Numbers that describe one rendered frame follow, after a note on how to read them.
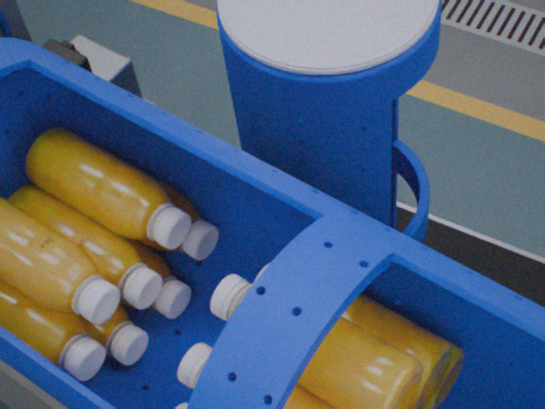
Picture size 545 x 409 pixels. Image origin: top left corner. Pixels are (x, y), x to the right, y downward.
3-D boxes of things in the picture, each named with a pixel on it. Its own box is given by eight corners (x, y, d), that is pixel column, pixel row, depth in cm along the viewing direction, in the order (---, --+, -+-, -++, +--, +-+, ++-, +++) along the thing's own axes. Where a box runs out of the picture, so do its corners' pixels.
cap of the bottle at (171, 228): (146, 239, 90) (160, 249, 89) (163, 203, 90) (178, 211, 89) (167, 243, 93) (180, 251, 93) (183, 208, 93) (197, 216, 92)
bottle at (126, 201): (13, 178, 95) (134, 253, 89) (40, 119, 94) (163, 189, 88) (53, 187, 101) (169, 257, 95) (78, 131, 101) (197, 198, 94)
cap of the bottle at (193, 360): (186, 396, 80) (171, 385, 81) (212, 384, 83) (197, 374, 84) (201, 358, 79) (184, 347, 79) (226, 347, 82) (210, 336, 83)
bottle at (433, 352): (456, 358, 84) (303, 273, 90) (453, 333, 78) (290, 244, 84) (416, 421, 82) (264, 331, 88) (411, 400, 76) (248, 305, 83)
